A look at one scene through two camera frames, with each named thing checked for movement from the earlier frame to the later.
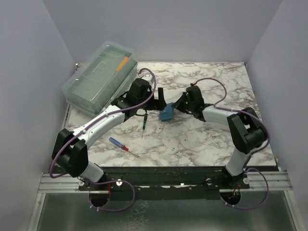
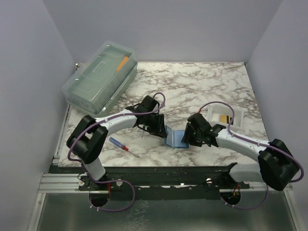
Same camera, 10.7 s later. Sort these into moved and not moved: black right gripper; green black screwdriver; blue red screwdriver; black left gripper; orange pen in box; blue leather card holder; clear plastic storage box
Moved: blue leather card holder; black right gripper; black left gripper
Not moved: orange pen in box; green black screwdriver; clear plastic storage box; blue red screwdriver
